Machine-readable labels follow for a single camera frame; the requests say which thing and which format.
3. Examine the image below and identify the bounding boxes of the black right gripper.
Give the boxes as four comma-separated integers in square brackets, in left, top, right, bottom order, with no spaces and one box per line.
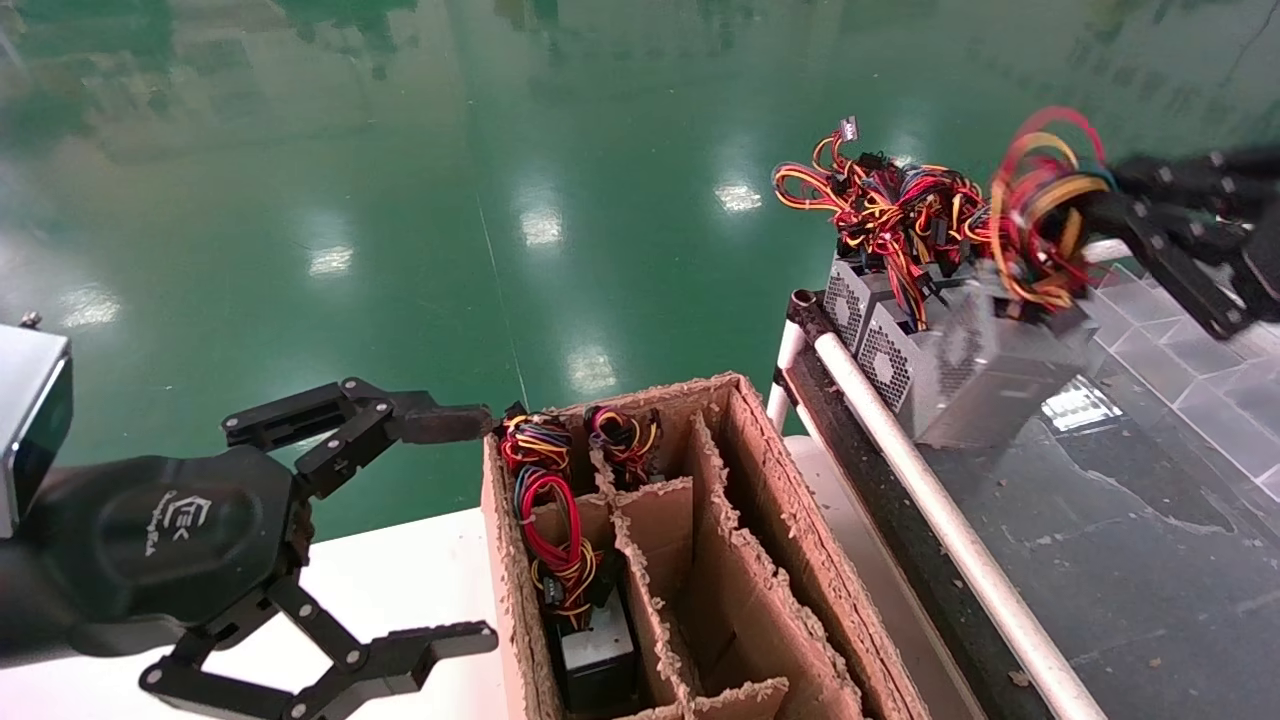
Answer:
[1073,148,1280,342]

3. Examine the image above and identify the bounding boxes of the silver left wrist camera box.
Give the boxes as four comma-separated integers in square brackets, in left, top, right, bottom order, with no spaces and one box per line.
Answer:
[0,312,74,541]

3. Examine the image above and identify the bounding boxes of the clear plastic divider tray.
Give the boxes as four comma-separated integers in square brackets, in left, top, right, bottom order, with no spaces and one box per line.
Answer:
[1085,262,1280,501]

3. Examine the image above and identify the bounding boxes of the grey metal power supply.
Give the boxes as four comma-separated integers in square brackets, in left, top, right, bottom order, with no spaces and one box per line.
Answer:
[858,295,961,413]
[823,255,906,353]

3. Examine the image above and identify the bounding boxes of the short white cart pipe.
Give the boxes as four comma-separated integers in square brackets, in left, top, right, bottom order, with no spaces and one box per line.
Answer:
[766,322,806,433]

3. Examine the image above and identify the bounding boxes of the brown cardboard divider box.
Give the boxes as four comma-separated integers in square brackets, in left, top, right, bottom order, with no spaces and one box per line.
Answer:
[480,372,931,720]

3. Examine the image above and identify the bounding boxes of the black pipe joint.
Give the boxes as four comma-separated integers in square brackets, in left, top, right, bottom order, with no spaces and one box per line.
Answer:
[788,288,833,346]

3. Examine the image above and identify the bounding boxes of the grey power supply coloured cables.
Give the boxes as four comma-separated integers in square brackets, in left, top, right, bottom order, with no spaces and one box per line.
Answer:
[915,105,1113,451]
[585,403,663,488]
[497,402,573,473]
[512,465,643,715]

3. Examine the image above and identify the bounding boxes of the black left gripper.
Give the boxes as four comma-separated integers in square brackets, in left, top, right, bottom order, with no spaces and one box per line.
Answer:
[25,378,499,720]

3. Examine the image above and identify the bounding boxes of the tangled coloured cable bundle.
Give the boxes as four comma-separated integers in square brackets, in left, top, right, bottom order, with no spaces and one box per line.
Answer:
[772,115,1001,331]

